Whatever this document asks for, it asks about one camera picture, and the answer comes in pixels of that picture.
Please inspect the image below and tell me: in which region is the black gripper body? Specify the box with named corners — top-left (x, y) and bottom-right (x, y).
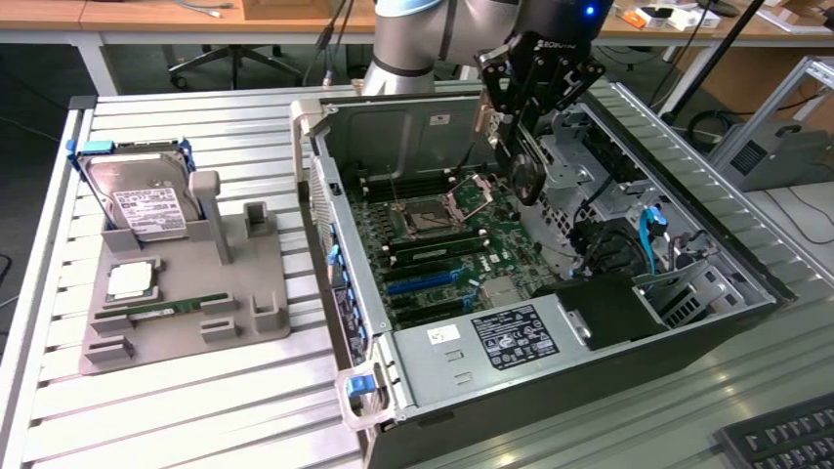
top-left (511, 0), bottom-right (618, 63)

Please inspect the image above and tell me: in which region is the graphics card with metal bracket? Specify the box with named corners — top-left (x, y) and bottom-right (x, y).
top-left (472, 90), bottom-right (549, 207)

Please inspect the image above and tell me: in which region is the metal disk bay cage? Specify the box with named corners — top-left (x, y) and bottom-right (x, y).
top-left (631, 257), bottom-right (760, 338)
top-left (517, 105), bottom-right (659, 277)

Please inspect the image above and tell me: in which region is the small white box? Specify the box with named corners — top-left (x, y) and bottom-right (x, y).
top-left (674, 8), bottom-right (723, 33)

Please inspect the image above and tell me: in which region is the black tripod pole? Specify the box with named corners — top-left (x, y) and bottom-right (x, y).
top-left (656, 0), bottom-right (767, 126)

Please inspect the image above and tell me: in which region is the metal socket cover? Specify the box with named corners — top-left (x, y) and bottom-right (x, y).
top-left (440, 173), bottom-right (501, 220)

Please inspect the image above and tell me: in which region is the black monitor stand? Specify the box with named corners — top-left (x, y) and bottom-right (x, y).
top-left (694, 0), bottom-right (742, 17)

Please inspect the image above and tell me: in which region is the black RAM slot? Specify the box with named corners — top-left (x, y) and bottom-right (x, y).
top-left (361, 179), bottom-right (453, 194)
top-left (360, 173), bottom-right (452, 189)
top-left (364, 185), bottom-right (455, 200)
top-left (357, 167), bottom-right (451, 183)
top-left (381, 231), bottom-right (484, 251)
top-left (379, 225), bottom-right (481, 245)

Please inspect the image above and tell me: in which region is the thin metal locking lever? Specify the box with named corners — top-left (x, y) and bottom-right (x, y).
top-left (387, 163), bottom-right (403, 219)

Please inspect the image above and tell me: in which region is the CPU socket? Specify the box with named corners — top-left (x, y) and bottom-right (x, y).
top-left (400, 196), bottom-right (460, 241)

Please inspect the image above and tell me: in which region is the green motherboard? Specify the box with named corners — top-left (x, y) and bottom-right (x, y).
top-left (348, 165), bottom-right (569, 331)

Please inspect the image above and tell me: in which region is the grey metal cabinet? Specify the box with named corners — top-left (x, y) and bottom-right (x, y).
top-left (707, 121), bottom-right (834, 192)

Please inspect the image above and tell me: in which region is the green RAM stick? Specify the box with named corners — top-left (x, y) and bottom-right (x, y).
top-left (392, 242), bottom-right (489, 268)
top-left (101, 296), bottom-right (231, 318)

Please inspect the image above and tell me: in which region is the brown cardboard box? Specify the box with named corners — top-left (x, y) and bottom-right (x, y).
top-left (778, 0), bottom-right (834, 21)

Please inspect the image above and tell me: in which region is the long black expansion slot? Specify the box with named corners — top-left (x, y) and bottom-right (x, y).
top-left (379, 263), bottom-right (455, 283)
top-left (392, 297), bottom-right (471, 321)

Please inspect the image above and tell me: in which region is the blue expansion slot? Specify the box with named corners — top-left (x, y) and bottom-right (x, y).
top-left (383, 274), bottom-right (460, 295)

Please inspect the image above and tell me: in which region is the silver chipset heatsink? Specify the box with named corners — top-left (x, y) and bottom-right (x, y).
top-left (479, 284), bottom-right (527, 308)

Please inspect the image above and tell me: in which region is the hard disk in blue caddy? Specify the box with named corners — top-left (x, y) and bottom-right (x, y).
top-left (66, 138), bottom-right (203, 243)

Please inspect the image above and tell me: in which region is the grey power supply unit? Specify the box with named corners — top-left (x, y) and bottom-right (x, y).
top-left (371, 295), bottom-right (592, 422)

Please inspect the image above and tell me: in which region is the grey parts rack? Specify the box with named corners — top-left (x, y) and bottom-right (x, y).
top-left (78, 168), bottom-right (293, 376)

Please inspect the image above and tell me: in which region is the black open PC case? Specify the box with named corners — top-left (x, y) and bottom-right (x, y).
top-left (289, 86), bottom-right (798, 469)

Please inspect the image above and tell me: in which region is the silver CPU chip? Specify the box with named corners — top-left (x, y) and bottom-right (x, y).
top-left (105, 263), bottom-right (161, 297)

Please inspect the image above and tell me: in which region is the black keyboard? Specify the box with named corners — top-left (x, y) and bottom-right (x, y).
top-left (712, 393), bottom-right (834, 469)

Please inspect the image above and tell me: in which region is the black hanging robot cable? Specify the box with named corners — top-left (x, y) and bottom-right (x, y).
top-left (315, 0), bottom-right (359, 87)

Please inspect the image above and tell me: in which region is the beige corner bracket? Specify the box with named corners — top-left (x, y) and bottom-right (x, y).
top-left (333, 361), bottom-right (396, 432)
top-left (289, 99), bottom-right (331, 196)

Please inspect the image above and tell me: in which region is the aluminium profile frame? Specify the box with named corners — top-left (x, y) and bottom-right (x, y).
top-left (712, 55), bottom-right (834, 165)

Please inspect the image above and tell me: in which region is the black wire bundle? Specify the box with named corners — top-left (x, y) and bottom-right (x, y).
top-left (569, 214), bottom-right (659, 282)

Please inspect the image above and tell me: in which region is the blue wire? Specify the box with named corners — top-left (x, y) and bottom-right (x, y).
top-left (639, 204), bottom-right (671, 275)

